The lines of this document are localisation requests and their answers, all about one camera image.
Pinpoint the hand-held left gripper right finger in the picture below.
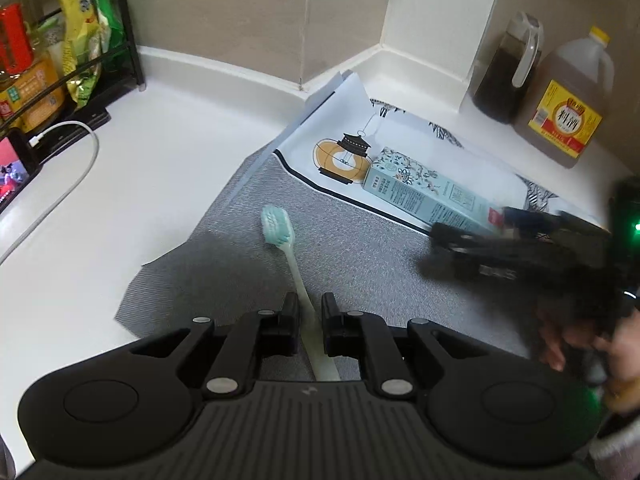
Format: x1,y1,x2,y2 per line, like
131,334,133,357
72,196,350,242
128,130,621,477
321,292,493,396

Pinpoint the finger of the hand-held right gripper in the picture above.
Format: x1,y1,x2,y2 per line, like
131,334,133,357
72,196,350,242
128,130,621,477
430,221,531,281
500,205,608,241

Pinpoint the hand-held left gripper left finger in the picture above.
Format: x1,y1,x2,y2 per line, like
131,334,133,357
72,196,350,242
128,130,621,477
127,292,301,396

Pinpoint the teal patterned carton box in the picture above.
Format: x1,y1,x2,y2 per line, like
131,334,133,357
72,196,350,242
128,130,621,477
361,146,506,236

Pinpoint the teal toothbrush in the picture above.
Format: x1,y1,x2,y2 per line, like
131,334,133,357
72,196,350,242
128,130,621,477
260,204,341,383

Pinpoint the person's right hand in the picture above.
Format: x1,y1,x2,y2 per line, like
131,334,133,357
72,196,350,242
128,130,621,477
537,305,640,416

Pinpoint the grey fabric mat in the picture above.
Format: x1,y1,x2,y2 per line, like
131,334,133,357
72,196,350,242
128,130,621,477
114,152,551,383

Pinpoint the brown cooking wine jug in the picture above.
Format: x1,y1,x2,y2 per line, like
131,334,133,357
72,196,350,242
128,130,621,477
514,26,616,170

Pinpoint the dark sauce dispenser bottle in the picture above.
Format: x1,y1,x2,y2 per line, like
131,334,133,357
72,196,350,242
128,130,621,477
470,10,545,125

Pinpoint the black phone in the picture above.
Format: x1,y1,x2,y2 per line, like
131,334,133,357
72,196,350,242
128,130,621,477
0,129,42,213

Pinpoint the green snack packet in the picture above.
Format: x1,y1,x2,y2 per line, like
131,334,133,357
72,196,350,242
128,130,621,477
92,0,126,66

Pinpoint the yellow snack packet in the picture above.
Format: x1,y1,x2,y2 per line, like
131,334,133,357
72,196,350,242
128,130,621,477
49,0,108,108

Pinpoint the red label oil bottle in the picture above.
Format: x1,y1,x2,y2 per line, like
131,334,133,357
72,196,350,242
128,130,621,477
0,0,68,133

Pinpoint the white charging cable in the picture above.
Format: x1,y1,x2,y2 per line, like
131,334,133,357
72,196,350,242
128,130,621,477
0,120,101,266

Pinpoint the black wire rack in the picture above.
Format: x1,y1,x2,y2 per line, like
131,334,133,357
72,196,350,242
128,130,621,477
0,0,146,161

